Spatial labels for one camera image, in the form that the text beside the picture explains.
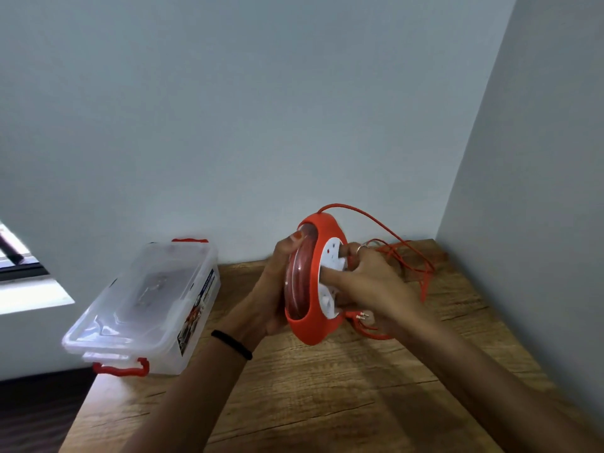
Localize person's right hand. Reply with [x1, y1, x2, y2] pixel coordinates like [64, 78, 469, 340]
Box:
[320, 243, 426, 343]

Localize person's left hand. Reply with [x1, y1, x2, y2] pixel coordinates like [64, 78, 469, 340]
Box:
[215, 231, 305, 355]

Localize red cable reel extension socket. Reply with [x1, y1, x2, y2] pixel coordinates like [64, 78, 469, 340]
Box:
[283, 211, 353, 346]

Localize person's left forearm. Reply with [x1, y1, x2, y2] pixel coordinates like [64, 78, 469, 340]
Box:
[120, 336, 253, 453]

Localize person's right forearm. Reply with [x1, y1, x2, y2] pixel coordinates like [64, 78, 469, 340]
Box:
[401, 307, 604, 453]

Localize black wristband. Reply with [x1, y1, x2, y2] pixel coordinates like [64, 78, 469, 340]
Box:
[211, 329, 254, 361]

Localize red power cable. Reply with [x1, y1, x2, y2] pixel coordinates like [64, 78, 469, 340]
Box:
[317, 203, 436, 341]

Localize clear storage box red handles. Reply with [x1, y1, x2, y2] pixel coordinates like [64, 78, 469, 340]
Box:
[61, 238, 222, 378]

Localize window with dark frame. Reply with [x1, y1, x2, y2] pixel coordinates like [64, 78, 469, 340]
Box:
[0, 221, 76, 317]

